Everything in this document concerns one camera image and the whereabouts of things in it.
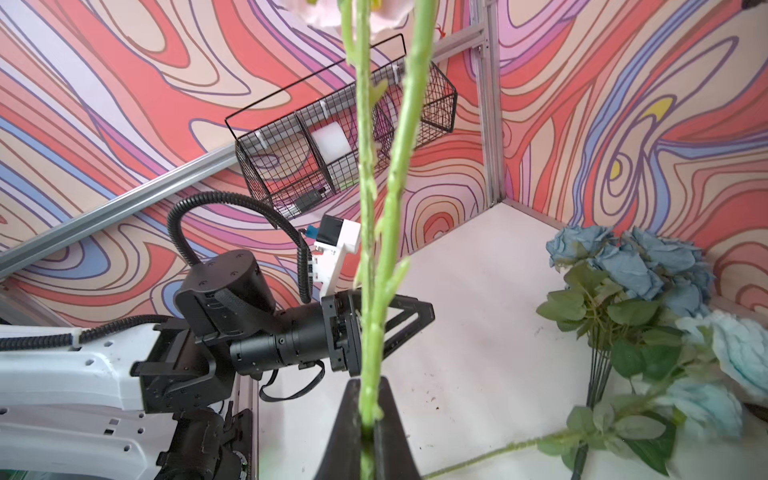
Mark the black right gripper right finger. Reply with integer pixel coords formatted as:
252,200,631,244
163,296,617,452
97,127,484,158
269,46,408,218
374,377,421,480

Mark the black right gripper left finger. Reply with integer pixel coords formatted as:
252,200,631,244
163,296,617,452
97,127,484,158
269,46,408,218
314,379,362,480

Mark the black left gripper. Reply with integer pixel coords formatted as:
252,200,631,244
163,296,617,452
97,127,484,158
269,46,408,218
230,290,435,377

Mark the pink peony flower stem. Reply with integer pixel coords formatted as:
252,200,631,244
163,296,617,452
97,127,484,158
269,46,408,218
287,0,442,480

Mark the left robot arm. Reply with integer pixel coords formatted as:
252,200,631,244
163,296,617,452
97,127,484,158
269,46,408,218
1,250,363,479

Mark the dusty blue hydrangea stem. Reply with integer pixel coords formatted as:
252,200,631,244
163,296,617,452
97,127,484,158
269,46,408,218
537,226,713,407

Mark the peach rose spray stem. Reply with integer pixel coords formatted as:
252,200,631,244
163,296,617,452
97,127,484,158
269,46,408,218
429,310,767,478

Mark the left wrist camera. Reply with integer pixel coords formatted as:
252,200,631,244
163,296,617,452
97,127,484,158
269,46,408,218
306,215,361,299

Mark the black wire basket left wall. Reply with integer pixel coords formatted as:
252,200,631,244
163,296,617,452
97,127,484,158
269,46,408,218
224,34,458,220

